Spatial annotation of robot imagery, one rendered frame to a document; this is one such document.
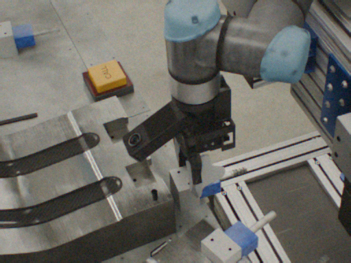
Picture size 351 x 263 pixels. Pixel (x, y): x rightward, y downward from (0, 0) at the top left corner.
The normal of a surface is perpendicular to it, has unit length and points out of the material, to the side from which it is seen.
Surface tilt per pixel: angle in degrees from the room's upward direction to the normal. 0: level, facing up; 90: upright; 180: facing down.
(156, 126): 30
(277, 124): 0
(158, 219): 90
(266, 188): 0
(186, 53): 90
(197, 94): 90
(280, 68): 77
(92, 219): 3
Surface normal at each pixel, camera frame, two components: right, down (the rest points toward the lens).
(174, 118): -0.51, -0.43
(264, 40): -0.23, -0.25
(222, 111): 0.33, 0.67
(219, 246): -0.06, -0.69
